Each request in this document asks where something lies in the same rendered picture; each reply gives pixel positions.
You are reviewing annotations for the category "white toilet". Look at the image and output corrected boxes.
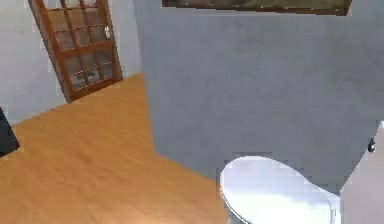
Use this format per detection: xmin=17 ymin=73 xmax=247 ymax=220
xmin=219 ymin=120 xmax=384 ymax=224

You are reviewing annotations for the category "brown glazed wooden door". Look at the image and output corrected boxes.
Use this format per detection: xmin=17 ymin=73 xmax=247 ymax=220
xmin=28 ymin=0 xmax=123 ymax=104

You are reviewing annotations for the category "black box-shaped object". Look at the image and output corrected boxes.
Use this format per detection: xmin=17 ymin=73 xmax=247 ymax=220
xmin=0 ymin=106 xmax=21 ymax=158

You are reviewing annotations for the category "brown framed wall picture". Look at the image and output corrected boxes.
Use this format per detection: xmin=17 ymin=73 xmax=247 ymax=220
xmin=161 ymin=0 xmax=353 ymax=17

